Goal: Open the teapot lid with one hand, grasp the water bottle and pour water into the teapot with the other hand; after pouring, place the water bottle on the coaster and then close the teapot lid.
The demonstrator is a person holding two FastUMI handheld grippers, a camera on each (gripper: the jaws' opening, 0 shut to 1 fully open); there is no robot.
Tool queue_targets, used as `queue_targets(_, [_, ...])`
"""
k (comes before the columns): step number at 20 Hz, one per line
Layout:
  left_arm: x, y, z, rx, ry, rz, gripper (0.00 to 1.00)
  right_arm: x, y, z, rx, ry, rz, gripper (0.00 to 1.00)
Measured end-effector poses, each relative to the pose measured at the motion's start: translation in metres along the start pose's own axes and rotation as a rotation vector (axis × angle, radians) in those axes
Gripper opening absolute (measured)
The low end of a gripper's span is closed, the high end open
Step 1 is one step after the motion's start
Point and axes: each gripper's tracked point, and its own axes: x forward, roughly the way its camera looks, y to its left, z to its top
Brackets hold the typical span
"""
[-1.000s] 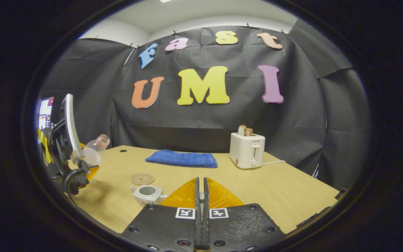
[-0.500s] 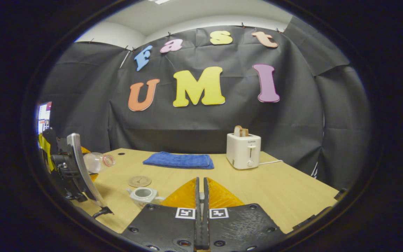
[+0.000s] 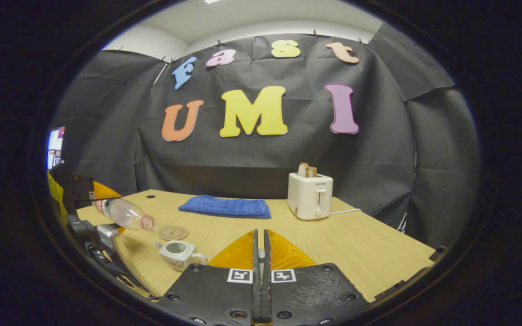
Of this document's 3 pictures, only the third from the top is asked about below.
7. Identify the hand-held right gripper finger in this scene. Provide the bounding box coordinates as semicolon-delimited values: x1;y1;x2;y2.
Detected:
263;229;372;326
157;229;261;326

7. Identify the clear plastic water bottle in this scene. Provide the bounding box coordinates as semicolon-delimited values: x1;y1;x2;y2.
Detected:
92;198;159;232

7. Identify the round cork coaster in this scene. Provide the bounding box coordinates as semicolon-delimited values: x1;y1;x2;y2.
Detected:
158;225;189;241

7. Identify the computer monitor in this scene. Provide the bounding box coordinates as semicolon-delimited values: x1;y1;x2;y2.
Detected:
47;127;66;170

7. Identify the blue folded towel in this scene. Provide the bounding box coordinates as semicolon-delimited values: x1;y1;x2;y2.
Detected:
178;195;271;219

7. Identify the white toaster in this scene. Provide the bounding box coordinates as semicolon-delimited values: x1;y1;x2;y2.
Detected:
287;172;334;221

